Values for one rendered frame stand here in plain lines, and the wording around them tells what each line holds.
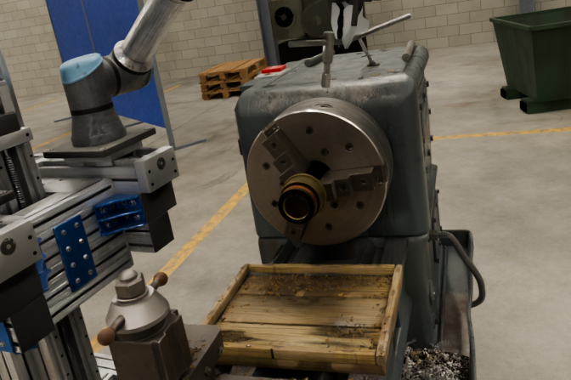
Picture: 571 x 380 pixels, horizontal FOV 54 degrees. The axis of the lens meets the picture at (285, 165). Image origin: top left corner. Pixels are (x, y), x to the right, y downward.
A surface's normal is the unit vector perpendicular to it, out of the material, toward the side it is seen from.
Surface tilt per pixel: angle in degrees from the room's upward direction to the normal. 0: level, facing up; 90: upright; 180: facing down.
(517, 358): 0
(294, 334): 0
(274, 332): 0
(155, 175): 90
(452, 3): 90
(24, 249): 90
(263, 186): 90
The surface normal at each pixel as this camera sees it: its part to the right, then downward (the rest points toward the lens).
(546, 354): -0.15, -0.94
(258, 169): -0.29, 0.33
